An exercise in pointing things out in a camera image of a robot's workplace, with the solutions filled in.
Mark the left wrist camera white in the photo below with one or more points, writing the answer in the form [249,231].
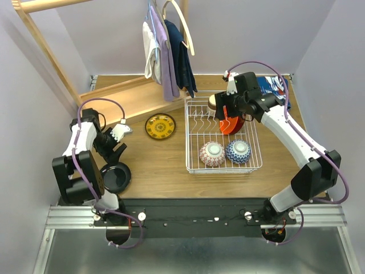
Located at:
[120,130]

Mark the white brown metal cup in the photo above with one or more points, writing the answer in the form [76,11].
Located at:
[211,106]

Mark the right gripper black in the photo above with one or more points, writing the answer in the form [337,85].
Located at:
[222,99]

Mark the wooden clothes rack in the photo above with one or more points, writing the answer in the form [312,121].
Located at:
[141,97]

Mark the yellow patterned small plate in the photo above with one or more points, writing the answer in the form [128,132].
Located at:
[160,126]

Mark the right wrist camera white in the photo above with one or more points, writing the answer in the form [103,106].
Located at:
[229,78]

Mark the navy hanging cloth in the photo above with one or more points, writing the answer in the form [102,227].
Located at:
[183,71]

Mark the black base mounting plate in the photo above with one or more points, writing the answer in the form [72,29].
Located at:
[200,217]

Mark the white wire dish rack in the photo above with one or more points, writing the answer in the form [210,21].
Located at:
[201,127]

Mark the lilac hanging cloth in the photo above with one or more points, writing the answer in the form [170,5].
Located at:
[168,79]

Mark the red floral plate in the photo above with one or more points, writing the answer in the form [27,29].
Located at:
[240,122]

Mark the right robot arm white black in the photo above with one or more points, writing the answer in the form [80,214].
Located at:
[318,167]

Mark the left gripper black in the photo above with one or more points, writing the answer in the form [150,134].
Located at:
[113,152]

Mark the blue red patterned folded cloth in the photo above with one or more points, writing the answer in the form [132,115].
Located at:
[274,85]

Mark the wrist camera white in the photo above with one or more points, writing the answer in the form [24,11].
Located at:
[120,130]
[229,78]

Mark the white hanging cloth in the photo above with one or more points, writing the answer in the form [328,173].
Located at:
[152,55]

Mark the blue patterned bowl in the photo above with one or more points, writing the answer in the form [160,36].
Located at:
[238,151]

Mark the orange plate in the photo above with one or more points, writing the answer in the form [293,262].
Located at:
[228,125]

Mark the wooden hanger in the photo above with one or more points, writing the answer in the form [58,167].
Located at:
[181,9]

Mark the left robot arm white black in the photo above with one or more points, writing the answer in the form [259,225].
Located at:
[90,170]

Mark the red white patterned bowl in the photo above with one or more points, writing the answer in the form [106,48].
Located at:
[212,154]

